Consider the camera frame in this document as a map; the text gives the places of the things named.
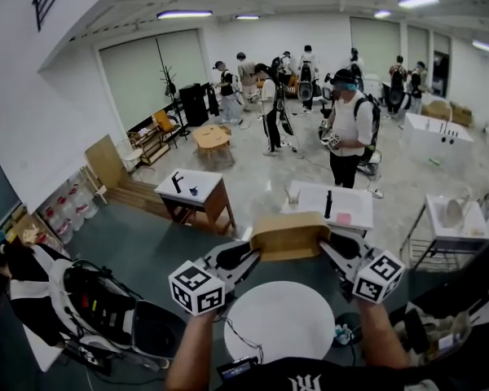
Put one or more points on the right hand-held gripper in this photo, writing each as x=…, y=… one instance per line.
x=377, y=277

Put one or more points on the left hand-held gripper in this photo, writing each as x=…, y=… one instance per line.
x=195, y=287

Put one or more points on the yellow plastic container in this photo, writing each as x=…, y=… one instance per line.
x=289, y=238

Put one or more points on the person's right forearm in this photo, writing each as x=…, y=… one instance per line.
x=377, y=332

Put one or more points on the person's left forearm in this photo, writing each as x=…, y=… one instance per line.
x=191, y=348

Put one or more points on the pink sponge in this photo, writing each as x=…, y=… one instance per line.
x=343, y=217

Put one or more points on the black faucet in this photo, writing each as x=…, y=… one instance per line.
x=176, y=182
x=329, y=204

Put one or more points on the round white table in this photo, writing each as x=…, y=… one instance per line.
x=277, y=316

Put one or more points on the black mesh waste bin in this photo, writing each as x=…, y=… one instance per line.
x=356, y=319

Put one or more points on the clear glass with sticks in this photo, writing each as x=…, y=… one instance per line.
x=293, y=201

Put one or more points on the crumpled clear plastic bottle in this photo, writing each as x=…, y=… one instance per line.
x=343, y=332

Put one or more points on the white sink cabinet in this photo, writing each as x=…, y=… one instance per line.
x=436, y=218

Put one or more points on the black chest device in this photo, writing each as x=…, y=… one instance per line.
x=236, y=369

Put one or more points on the person's black t-shirt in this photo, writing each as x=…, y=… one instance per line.
x=330, y=375

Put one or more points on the beige bag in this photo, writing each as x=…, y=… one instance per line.
x=448, y=324

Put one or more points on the wooden steps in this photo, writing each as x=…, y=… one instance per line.
x=134, y=196

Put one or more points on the low wooden table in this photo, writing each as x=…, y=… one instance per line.
x=212, y=133

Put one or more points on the white kitchen island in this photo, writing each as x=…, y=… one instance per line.
x=432, y=141

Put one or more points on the wooden shelf rack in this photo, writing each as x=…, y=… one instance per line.
x=146, y=145

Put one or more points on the round white stool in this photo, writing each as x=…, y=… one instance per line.
x=130, y=153

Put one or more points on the yellow wooden chair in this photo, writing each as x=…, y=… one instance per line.
x=165, y=121

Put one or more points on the black cabinet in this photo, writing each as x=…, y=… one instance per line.
x=193, y=104

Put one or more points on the cardboard box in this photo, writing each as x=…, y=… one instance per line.
x=436, y=110
x=461, y=114
x=28, y=230

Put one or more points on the wooden board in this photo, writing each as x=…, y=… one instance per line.
x=104, y=157

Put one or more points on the white power strip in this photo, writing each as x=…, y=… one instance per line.
x=87, y=355

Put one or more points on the group of clear water jugs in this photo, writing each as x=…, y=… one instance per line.
x=71, y=210

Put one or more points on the black coat rack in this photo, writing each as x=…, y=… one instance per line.
x=170, y=84

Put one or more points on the white roller blind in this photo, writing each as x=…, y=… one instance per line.
x=146, y=76

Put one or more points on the white rectangular table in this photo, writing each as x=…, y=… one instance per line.
x=40, y=348

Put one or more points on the white table black frame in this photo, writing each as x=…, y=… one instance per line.
x=309, y=196

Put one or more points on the wooden frame stand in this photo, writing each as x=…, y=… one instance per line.
x=95, y=185

